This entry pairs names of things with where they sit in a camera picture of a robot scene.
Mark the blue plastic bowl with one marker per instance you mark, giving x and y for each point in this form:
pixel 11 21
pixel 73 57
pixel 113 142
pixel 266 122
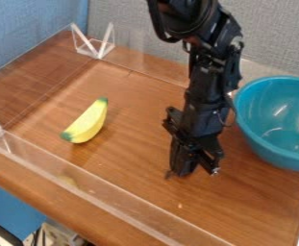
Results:
pixel 268 116

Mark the clear acrylic back barrier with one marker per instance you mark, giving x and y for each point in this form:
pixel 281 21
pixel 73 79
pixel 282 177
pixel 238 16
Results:
pixel 174 72

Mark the clear acrylic front barrier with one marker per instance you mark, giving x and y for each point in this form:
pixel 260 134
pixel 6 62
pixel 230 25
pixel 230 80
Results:
pixel 136 211

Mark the clear acrylic barrier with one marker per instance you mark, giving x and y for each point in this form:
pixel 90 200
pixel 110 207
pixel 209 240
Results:
pixel 136 211
pixel 174 72

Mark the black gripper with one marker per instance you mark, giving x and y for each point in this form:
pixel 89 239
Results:
pixel 194 128

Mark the black blue robot arm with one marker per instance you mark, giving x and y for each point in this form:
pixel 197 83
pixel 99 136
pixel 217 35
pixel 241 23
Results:
pixel 210 33

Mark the clear acrylic corner bracket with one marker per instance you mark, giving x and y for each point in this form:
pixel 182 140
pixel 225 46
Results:
pixel 95 48

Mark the yellow toy banana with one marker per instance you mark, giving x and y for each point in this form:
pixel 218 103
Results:
pixel 89 124

